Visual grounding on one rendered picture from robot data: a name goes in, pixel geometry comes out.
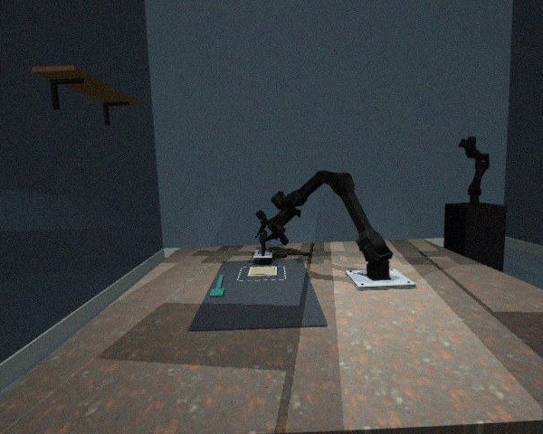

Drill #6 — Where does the teal small trowel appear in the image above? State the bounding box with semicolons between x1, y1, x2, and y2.
210;275;224;297

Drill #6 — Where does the beige square tile with cream border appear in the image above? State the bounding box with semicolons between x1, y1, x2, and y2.
248;267;277;277

